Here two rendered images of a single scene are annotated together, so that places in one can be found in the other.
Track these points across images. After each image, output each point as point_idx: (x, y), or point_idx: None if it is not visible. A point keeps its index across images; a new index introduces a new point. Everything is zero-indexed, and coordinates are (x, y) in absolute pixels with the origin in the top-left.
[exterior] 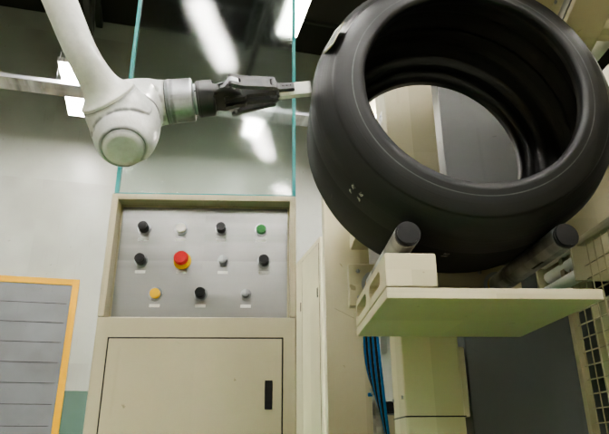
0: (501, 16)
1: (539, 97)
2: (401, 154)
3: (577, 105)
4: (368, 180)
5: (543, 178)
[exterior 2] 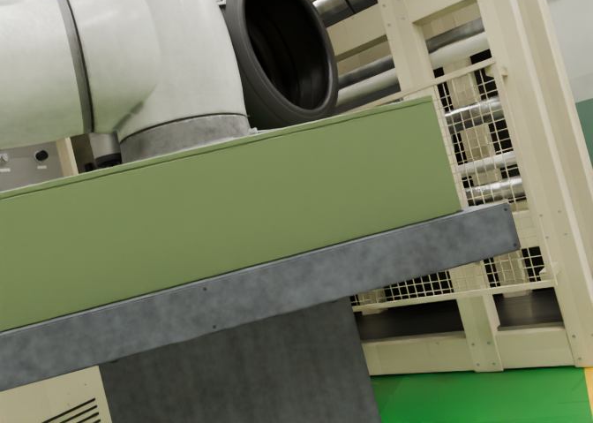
0: None
1: (271, 41)
2: (275, 90)
3: (324, 61)
4: (257, 107)
5: (326, 106)
